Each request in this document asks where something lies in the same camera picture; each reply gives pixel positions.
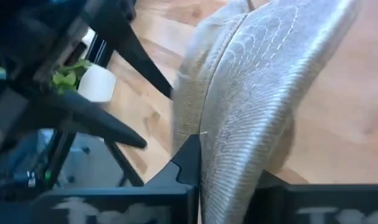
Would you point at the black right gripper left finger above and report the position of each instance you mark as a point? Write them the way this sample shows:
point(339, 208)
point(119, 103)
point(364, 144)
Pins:
point(163, 199)

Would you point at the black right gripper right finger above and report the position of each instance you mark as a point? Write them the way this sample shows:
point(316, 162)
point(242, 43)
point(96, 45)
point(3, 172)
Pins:
point(332, 205)

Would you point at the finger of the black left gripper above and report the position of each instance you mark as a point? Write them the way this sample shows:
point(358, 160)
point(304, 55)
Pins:
point(135, 53)
point(95, 119)

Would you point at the green plant in white pot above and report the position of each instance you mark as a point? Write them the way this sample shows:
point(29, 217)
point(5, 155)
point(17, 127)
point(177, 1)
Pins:
point(95, 82)

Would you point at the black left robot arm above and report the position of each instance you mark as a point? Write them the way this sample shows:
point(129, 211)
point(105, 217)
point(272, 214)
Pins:
point(11, 174)

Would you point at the black metal frame strut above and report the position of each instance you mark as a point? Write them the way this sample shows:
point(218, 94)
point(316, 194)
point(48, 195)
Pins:
point(98, 51)
point(124, 165)
point(62, 155)

